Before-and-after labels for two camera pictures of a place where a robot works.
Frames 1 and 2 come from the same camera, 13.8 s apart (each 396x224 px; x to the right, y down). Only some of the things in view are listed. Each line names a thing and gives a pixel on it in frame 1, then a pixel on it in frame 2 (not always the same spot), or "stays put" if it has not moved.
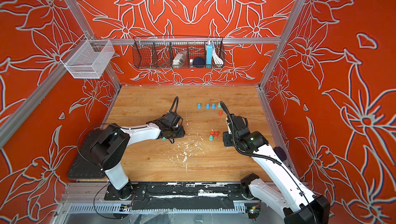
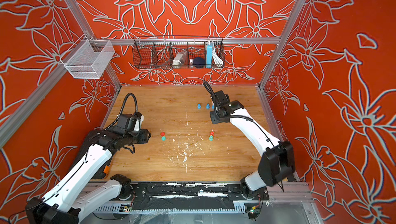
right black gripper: [225, 138] -> [213, 117]
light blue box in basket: [209, 56] stays put
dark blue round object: [199, 62] stays put
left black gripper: [182, 132] -> [145, 137]
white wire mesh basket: [86, 59] stays put
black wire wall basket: [177, 52] stays put
